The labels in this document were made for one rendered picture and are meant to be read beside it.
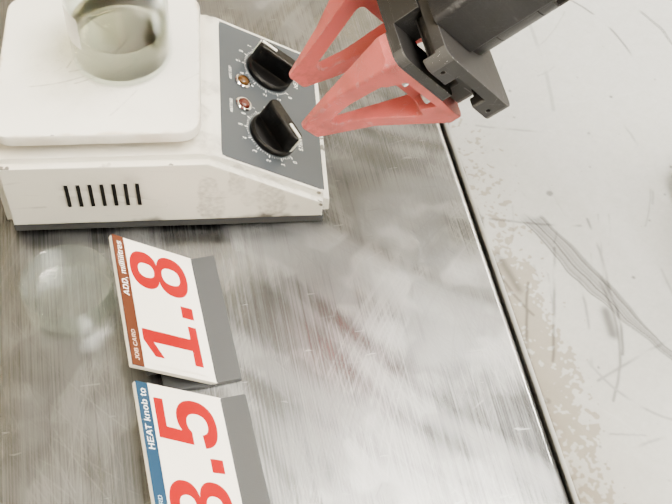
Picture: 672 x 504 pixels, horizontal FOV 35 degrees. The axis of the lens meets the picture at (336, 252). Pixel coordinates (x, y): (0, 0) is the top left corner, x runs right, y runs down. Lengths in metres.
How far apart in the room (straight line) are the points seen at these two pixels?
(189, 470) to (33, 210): 0.20
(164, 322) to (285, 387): 0.08
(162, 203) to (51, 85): 0.10
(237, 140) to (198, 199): 0.04
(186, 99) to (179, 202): 0.07
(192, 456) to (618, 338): 0.27
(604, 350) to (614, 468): 0.08
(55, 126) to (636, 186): 0.38
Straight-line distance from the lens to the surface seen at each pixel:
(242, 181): 0.66
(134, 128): 0.63
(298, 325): 0.65
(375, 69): 0.53
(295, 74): 0.60
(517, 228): 0.71
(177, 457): 0.58
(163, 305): 0.64
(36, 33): 0.70
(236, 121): 0.67
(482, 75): 0.54
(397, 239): 0.69
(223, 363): 0.63
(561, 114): 0.79
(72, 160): 0.65
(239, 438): 0.61
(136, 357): 0.60
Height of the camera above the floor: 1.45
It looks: 54 degrees down
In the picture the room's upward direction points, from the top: 5 degrees clockwise
